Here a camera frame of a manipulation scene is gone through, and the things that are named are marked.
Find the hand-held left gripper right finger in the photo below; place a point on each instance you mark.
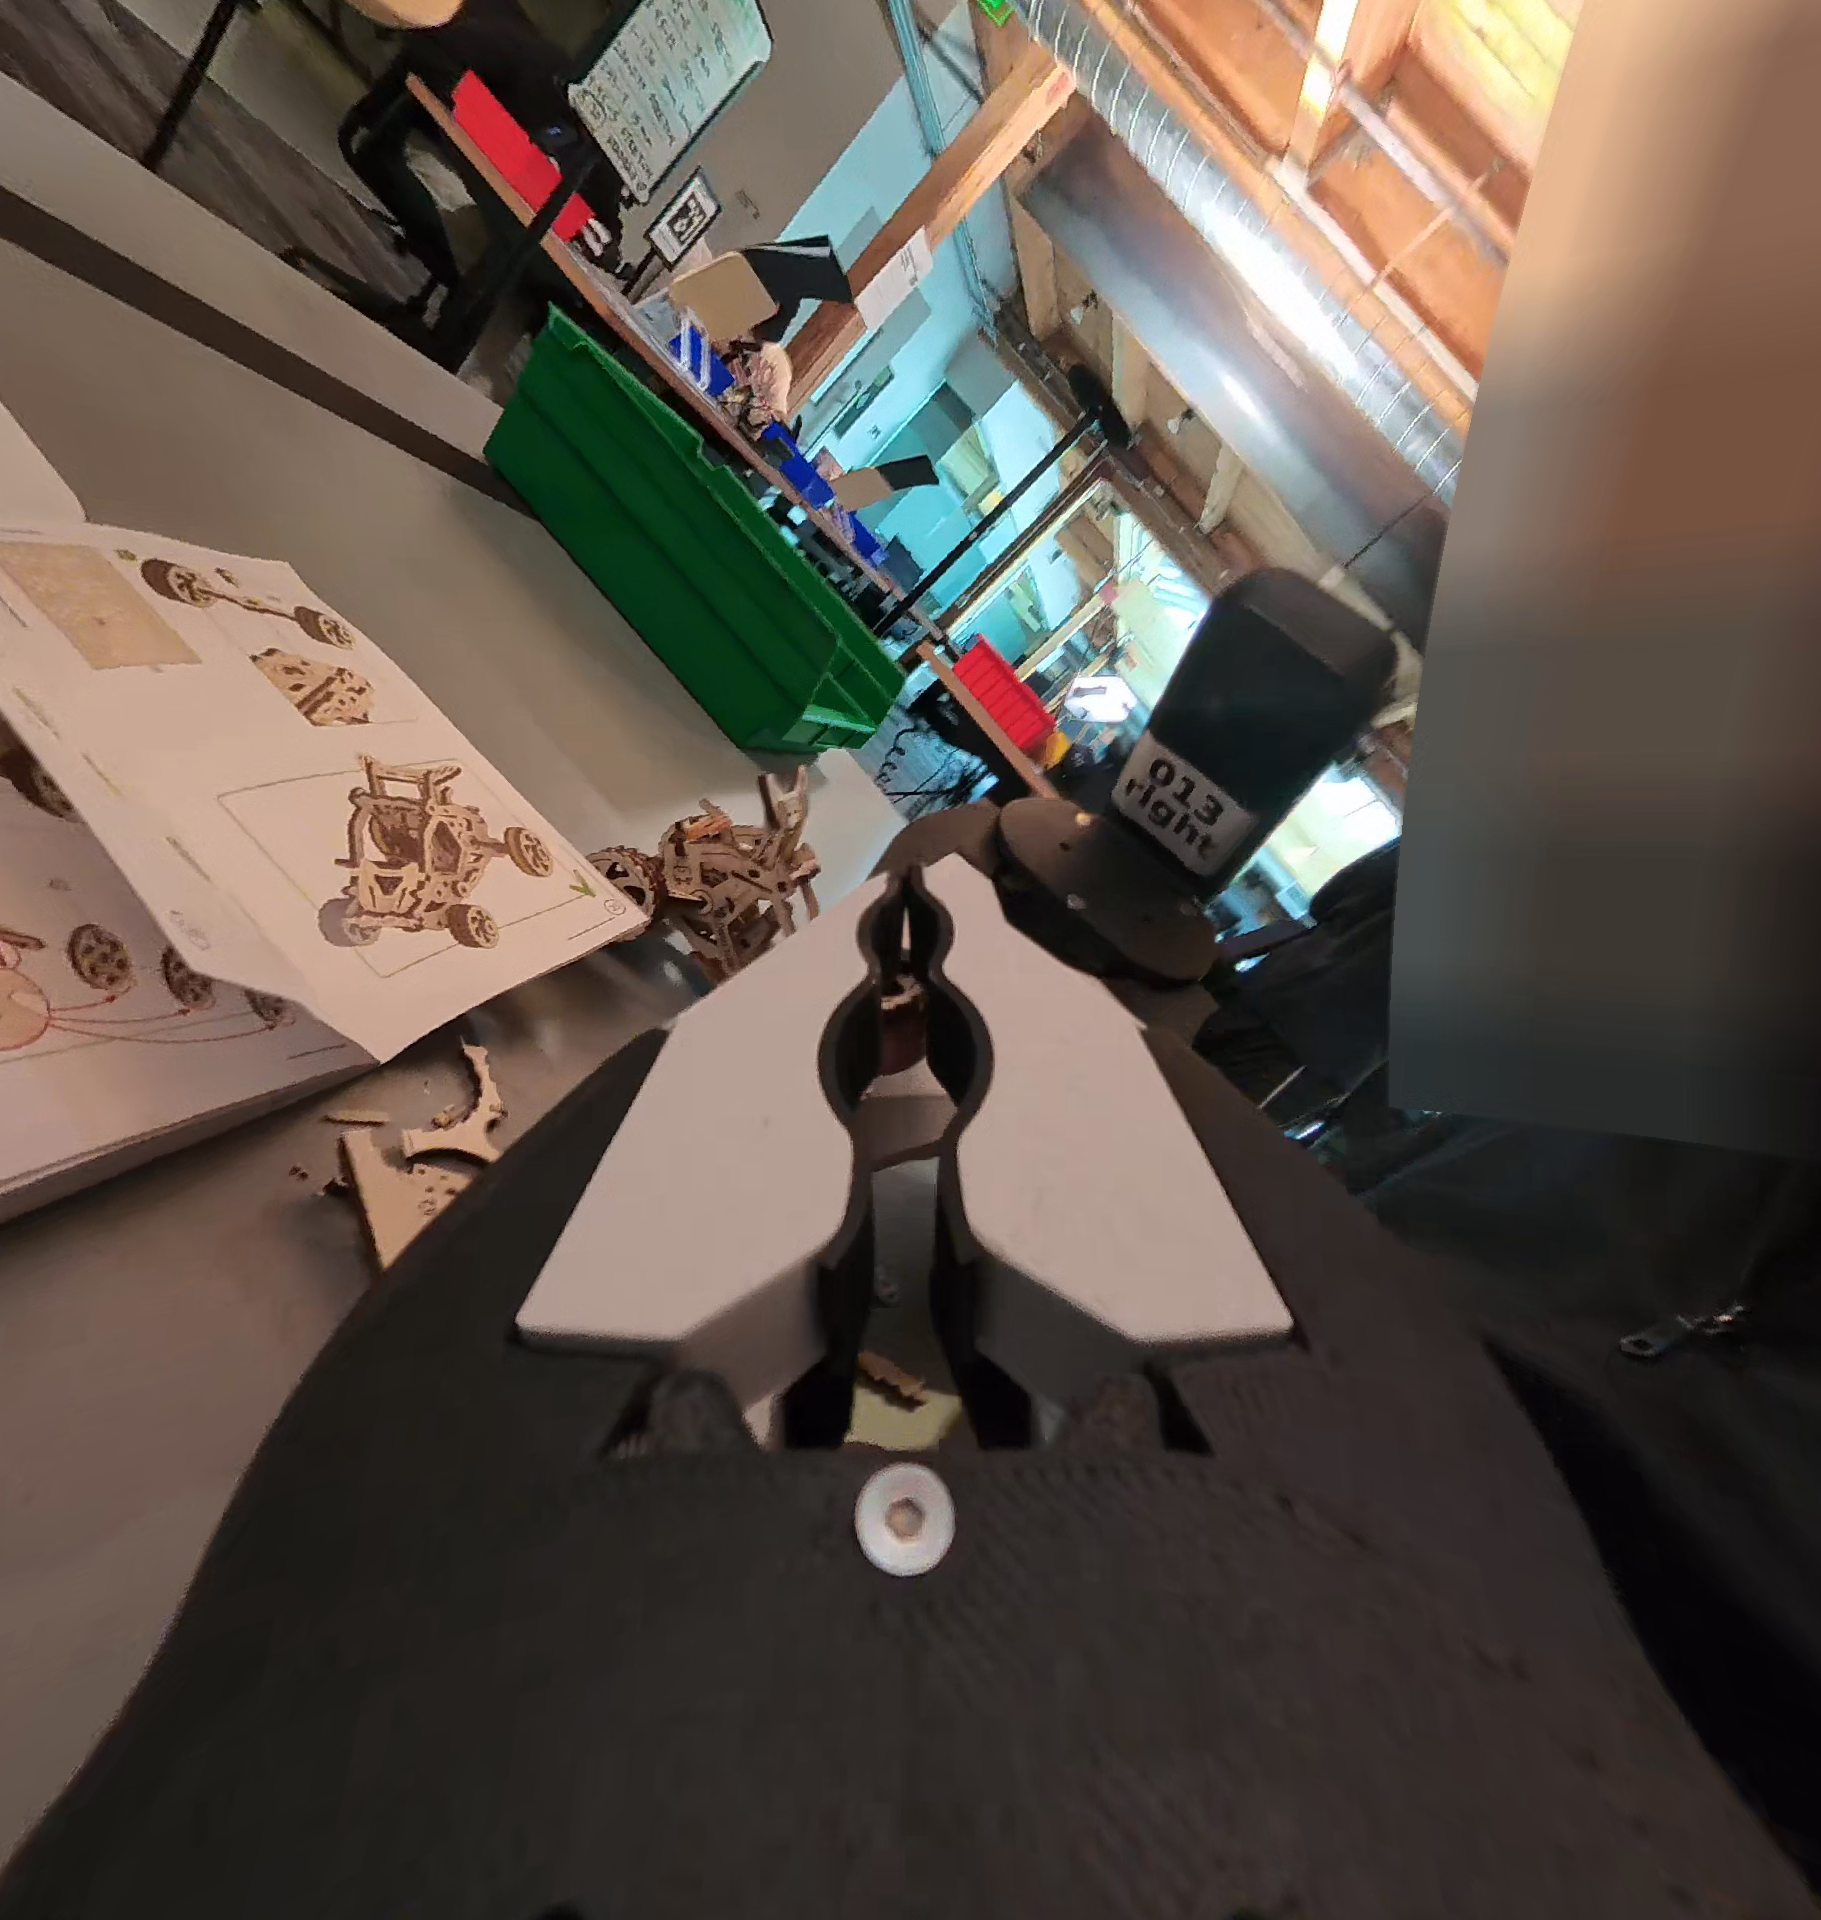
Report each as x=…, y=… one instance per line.
x=1120, y=1201

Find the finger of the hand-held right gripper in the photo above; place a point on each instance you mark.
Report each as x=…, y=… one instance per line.
x=912, y=1126

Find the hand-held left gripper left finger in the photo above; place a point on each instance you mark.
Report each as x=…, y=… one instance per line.
x=686, y=1201

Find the wooden parts sheet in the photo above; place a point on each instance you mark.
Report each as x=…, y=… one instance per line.
x=402, y=1186

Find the wooden model buggy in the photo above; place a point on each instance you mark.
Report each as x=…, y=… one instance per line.
x=716, y=870

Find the red plastic bin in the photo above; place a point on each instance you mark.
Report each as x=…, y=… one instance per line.
x=513, y=142
x=1008, y=697

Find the black tripod pole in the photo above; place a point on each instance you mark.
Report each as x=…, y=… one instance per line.
x=1000, y=510

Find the green plastic bin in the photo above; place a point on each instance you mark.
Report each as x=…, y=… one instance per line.
x=672, y=540

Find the instruction booklet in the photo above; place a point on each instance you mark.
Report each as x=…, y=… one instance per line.
x=177, y=781

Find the framed black white marker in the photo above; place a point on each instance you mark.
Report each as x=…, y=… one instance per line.
x=686, y=217

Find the whiteboard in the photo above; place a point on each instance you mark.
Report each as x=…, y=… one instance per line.
x=672, y=90

